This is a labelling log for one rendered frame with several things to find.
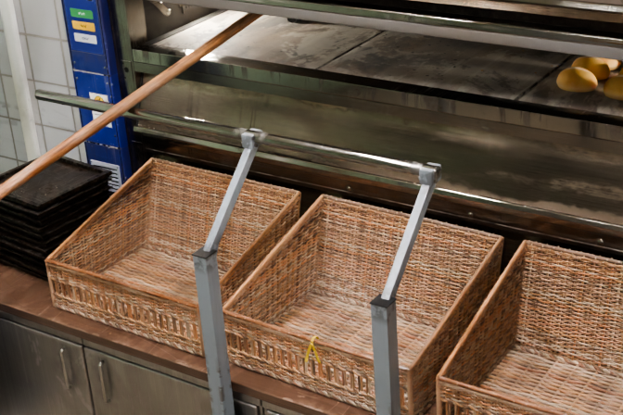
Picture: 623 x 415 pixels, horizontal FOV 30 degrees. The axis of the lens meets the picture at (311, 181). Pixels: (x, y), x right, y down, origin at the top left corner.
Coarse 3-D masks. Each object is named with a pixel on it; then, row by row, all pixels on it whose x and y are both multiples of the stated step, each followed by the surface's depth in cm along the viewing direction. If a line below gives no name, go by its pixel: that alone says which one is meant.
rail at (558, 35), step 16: (240, 0) 291; (256, 0) 288; (272, 0) 286; (288, 0) 283; (368, 16) 272; (384, 16) 269; (400, 16) 267; (416, 16) 265; (432, 16) 263; (496, 32) 255; (512, 32) 252; (528, 32) 250; (544, 32) 248; (560, 32) 246; (576, 32) 245
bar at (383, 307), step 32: (64, 96) 308; (192, 128) 285; (224, 128) 280; (352, 160) 261; (384, 160) 257; (224, 224) 273; (416, 224) 249; (384, 288) 246; (384, 320) 244; (224, 352) 281; (384, 352) 247; (224, 384) 283; (384, 384) 251
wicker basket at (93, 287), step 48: (144, 192) 348; (192, 192) 341; (240, 192) 331; (288, 192) 321; (96, 240) 334; (240, 240) 334; (96, 288) 311; (144, 288) 301; (192, 288) 328; (144, 336) 307; (192, 336) 305
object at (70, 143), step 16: (256, 16) 323; (224, 32) 316; (208, 48) 312; (176, 64) 305; (192, 64) 308; (160, 80) 301; (128, 96) 295; (144, 96) 297; (112, 112) 291; (96, 128) 288; (64, 144) 282; (80, 144) 285; (48, 160) 278; (16, 176) 273; (32, 176) 276; (0, 192) 270
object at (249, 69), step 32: (160, 64) 336; (224, 64) 322; (256, 64) 319; (352, 96) 302; (384, 96) 296; (416, 96) 290; (448, 96) 287; (480, 96) 285; (544, 128) 274; (576, 128) 269; (608, 128) 264
